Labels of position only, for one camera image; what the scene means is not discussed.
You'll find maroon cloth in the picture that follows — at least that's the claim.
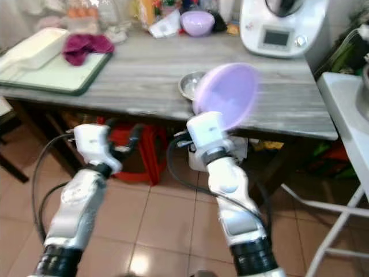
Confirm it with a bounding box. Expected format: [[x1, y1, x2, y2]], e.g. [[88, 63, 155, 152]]
[[63, 33, 115, 66]]

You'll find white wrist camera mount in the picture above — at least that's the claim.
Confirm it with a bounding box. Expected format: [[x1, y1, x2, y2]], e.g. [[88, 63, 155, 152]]
[[73, 123, 122, 175], [185, 111, 235, 166]]

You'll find small purple plastic bowl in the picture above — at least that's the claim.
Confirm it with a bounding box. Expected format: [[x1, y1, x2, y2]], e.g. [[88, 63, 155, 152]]
[[179, 10, 216, 38]]

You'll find row of brown eggs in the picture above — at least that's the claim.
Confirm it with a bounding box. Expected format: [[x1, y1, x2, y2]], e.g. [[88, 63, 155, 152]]
[[66, 6, 100, 21]]

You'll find large lilac plastic bowl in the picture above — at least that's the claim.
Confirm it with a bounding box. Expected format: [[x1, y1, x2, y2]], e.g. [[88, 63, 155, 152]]
[[193, 62, 261, 133]]

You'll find white paper packet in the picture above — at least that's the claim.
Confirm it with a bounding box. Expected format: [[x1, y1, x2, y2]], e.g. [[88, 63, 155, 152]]
[[148, 10, 181, 39]]

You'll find dark wooden marble-top table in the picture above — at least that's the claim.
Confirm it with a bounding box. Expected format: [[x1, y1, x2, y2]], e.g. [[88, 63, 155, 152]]
[[0, 28, 340, 181]]

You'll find white plastic storage bin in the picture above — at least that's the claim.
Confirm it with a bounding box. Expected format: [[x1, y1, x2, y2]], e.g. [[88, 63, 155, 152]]
[[187, 135, 250, 174]]

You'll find long white plastic box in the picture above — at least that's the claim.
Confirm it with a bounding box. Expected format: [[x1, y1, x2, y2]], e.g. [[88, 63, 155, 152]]
[[0, 27, 70, 73]]

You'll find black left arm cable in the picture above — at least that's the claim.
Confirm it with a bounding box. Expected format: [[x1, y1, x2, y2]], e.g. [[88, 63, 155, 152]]
[[30, 130, 79, 245]]

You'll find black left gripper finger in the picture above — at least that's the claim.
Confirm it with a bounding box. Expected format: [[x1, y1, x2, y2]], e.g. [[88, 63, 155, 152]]
[[126, 123, 145, 152]]

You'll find small steel bowl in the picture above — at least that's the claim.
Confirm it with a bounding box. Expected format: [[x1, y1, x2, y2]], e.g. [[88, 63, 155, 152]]
[[178, 70, 209, 103]]

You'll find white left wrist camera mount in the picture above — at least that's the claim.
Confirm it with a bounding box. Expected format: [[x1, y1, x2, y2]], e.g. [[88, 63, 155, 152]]
[[73, 123, 122, 175]]

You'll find white kitchen food processor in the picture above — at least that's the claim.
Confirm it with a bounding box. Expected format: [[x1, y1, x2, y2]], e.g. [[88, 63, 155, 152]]
[[239, 0, 331, 59]]

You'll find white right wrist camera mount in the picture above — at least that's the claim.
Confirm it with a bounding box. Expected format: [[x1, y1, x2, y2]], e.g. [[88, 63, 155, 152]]
[[185, 111, 235, 166]]

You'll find green-rimmed white tray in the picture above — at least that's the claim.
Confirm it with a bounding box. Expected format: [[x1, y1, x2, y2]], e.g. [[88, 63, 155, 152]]
[[0, 48, 114, 96]]

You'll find white folding table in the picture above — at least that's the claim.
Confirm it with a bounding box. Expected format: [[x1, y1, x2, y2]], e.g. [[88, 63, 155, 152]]
[[281, 72, 369, 277]]

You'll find red plastic stool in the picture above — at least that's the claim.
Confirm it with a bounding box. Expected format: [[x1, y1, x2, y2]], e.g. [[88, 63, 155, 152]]
[[104, 118, 172, 186]]

